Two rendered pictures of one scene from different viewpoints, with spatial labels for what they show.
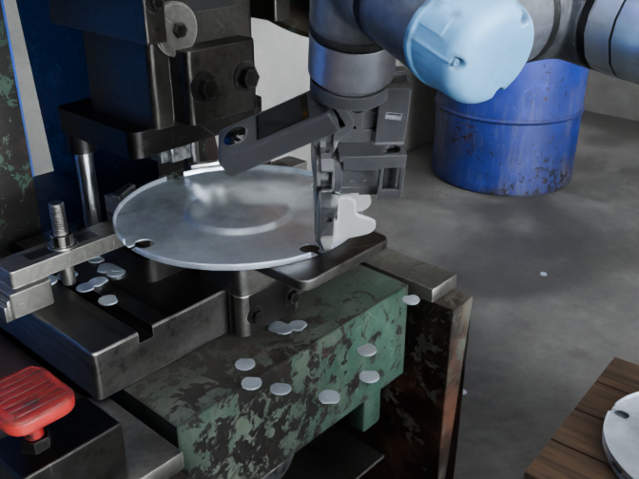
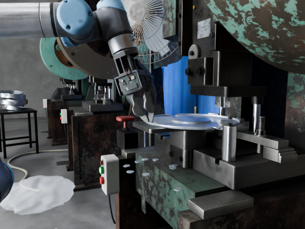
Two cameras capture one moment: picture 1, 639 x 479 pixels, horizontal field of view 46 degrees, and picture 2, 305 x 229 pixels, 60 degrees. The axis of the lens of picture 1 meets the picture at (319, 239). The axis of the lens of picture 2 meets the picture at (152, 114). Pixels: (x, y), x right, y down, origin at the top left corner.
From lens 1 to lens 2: 1.26 m
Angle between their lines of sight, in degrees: 107
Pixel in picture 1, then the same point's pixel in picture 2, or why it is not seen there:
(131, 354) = (159, 141)
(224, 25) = (209, 53)
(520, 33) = not seen: hidden behind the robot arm
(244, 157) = not seen: hidden behind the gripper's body
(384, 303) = (183, 187)
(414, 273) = (209, 198)
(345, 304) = (184, 177)
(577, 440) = not seen: outside the picture
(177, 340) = (166, 147)
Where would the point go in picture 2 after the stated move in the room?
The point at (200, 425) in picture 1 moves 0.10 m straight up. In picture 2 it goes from (138, 158) to (138, 131)
